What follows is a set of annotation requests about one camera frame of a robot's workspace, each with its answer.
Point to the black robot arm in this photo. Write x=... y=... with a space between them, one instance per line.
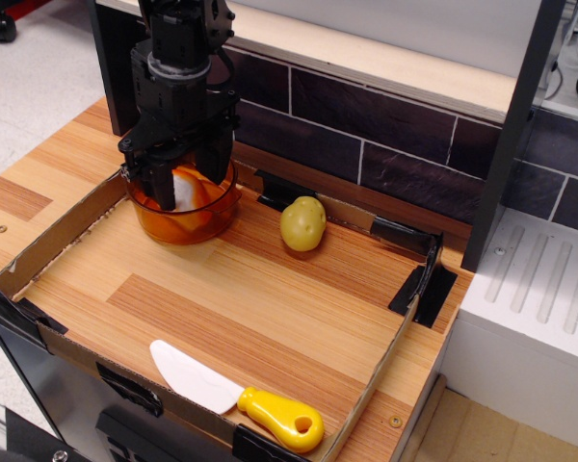
x=183 y=33

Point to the white toy knife yellow handle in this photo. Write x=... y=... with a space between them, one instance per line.
x=296 y=425

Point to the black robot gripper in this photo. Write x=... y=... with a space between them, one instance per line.
x=179 y=116

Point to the light wooden shelf board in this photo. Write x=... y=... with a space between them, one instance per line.
x=426 y=79

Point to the dark left shelf post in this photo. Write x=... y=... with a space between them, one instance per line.
x=115 y=33

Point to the transparent orange plastic pot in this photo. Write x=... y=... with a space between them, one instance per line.
x=162 y=226

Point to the brown cardboard fence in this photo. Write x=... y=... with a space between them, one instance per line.
x=84 y=292

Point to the yellow toy potato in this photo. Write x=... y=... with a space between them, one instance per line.
x=303 y=223

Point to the white and orange toy sushi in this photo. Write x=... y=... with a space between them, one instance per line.
x=191 y=197

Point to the dark grey shelf post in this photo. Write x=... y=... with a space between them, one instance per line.
x=519 y=115

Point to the white ribbed drainer board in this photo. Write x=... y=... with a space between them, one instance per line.
x=526 y=286

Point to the black caster wheel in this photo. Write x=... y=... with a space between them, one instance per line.
x=7 y=24

